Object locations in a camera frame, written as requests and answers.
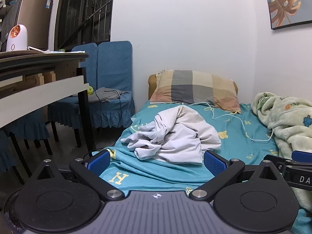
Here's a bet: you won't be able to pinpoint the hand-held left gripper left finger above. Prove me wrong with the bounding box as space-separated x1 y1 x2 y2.
31 149 125 202

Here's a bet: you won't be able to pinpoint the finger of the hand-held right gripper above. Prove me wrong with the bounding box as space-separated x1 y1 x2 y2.
263 154 286 169
291 151 312 163

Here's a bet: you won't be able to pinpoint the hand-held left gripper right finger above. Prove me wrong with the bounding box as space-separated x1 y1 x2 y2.
189 150 292 202

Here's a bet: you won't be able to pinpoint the white shirt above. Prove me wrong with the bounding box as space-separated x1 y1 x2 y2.
120 105 222 164

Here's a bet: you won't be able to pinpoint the teal printed bed sheet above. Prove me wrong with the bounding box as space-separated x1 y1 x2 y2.
99 100 312 234

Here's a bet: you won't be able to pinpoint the pale green fleece blanket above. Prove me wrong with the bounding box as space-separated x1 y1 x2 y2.
251 92 312 210

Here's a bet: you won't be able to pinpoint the grey cloth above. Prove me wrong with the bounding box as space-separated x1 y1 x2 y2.
88 87 130 103

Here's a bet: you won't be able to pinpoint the plaid pillow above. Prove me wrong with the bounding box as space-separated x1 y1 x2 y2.
149 70 242 114

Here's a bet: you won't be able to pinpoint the wooden table with black legs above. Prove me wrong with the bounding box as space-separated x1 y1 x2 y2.
0 50 97 152

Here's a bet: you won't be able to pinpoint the white papers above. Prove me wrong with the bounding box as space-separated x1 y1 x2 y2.
28 46 86 54

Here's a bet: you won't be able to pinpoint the white humidifier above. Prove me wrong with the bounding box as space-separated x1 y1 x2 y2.
6 24 28 52

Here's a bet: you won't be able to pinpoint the dark barred window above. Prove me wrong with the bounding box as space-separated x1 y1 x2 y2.
54 0 115 53

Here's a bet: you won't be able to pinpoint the gold refrigerator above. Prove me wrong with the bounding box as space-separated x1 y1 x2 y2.
0 0 54 51

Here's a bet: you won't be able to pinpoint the white charging cable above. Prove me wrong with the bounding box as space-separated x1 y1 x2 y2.
180 102 301 142

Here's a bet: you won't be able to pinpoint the black cable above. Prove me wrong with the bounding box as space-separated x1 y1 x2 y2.
94 90 123 152

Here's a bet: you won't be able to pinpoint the leaf wall picture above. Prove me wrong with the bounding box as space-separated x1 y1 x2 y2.
263 0 312 30

